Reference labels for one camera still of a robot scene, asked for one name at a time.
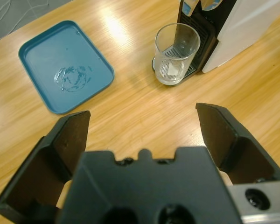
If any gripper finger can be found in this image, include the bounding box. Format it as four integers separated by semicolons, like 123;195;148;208
0;111;91;224
195;102;280;187

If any clear drinking glass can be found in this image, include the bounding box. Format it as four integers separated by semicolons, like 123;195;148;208
154;23;201;86

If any white capsule coffee machine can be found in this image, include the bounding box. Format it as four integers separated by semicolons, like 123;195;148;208
177;0;280;74

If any metal drip tray grate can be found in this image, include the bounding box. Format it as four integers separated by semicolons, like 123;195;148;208
151;13;219;82

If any teal plastic tray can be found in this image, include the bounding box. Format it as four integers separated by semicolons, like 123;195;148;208
18;20;115;115

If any white floor cable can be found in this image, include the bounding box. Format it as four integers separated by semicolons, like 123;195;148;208
0;0;50;44

